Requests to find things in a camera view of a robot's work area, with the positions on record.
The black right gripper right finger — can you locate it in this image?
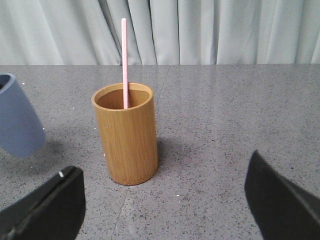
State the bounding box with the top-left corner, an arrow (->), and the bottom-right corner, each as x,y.
244,151 -> 320,240

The bamboo cylindrical holder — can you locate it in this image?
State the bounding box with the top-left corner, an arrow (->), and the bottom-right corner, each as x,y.
91,82 -> 159,186

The blue plastic cup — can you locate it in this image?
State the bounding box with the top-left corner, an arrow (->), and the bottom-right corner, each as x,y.
0,73 -> 46,157

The pink chopstick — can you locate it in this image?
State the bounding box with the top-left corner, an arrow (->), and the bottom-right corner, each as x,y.
121,18 -> 129,109

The white-grey curtain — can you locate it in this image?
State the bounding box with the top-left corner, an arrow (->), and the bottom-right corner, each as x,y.
0,0 -> 320,65

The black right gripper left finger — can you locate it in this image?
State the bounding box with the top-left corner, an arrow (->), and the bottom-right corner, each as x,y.
0,166 -> 86,240

